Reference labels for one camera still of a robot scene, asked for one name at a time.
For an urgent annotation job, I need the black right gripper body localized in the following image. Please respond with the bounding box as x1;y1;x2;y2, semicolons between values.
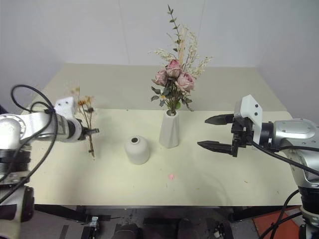
230;116;255;158

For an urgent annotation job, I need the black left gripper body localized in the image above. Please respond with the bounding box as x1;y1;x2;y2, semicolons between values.
79;119;92;143

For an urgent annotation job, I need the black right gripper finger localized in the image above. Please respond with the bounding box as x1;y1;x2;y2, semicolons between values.
197;140;234;156
204;114;236;126

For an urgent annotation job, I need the small dried flower bouquet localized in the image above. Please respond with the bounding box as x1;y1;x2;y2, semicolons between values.
63;79;97;158

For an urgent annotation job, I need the short round white vase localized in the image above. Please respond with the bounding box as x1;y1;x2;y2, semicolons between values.
124;135;151;165

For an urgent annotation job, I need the tall white faceted vase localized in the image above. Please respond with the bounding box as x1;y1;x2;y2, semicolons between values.
159;109;181;149

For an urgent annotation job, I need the pink rose dried bouquet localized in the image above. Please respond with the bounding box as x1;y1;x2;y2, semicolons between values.
147;4;213;117

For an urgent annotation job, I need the orange floor mat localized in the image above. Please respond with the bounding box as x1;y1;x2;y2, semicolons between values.
251;206;304;239

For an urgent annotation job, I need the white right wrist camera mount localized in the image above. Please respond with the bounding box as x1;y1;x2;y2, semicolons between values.
233;94;264;145

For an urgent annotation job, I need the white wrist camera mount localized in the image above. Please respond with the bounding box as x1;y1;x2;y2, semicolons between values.
54;96;83;141
233;94;264;145

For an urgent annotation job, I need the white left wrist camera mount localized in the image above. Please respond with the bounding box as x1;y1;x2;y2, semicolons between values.
54;96;83;141

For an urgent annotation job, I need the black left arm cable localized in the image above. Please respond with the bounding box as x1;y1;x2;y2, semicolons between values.
0;85;59;203

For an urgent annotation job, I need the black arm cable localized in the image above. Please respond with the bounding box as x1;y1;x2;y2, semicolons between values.
250;139;319;176
0;85;59;203

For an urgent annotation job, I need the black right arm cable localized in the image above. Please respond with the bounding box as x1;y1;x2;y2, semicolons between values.
250;139;319;176

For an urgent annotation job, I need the black table frame bar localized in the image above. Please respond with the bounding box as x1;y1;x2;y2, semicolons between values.
230;205;284;223
34;204;87;223

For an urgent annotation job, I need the black looping body cable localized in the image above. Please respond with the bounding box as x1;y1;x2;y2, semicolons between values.
259;189;303;239

